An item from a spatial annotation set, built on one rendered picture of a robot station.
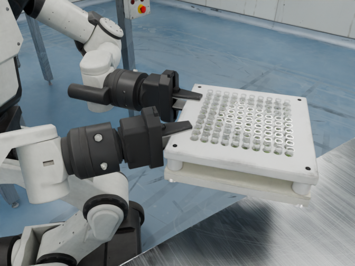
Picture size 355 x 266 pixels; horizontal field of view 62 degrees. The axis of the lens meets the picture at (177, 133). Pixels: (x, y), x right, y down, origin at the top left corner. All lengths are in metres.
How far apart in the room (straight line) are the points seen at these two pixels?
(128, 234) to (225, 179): 0.92
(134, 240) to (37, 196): 0.89
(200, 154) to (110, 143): 0.15
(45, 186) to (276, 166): 0.36
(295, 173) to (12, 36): 0.66
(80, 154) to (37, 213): 1.37
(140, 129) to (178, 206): 1.24
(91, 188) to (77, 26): 0.47
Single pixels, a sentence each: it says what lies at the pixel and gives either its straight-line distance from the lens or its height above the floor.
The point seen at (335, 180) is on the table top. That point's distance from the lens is 0.79.
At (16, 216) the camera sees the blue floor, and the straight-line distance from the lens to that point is 1.88.
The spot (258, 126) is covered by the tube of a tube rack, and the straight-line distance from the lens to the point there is 0.56.
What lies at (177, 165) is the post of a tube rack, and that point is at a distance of 0.52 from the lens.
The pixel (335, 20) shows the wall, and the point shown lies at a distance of 4.26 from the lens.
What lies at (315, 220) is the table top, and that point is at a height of 0.82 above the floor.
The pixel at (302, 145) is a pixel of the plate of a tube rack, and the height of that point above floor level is 1.00.
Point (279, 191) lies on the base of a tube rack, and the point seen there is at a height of 0.96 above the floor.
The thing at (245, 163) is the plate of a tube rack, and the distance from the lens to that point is 0.48.
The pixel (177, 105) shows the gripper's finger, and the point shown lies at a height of 0.98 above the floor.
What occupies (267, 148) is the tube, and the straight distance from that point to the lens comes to 0.50.
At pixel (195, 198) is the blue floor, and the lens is 1.75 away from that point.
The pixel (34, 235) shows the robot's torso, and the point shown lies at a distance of 1.37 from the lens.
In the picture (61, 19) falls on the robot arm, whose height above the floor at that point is 1.08.
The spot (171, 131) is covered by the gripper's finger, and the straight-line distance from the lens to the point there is 0.52.
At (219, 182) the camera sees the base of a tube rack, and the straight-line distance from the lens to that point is 0.52.
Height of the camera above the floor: 1.32
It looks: 37 degrees down
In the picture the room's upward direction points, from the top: straight up
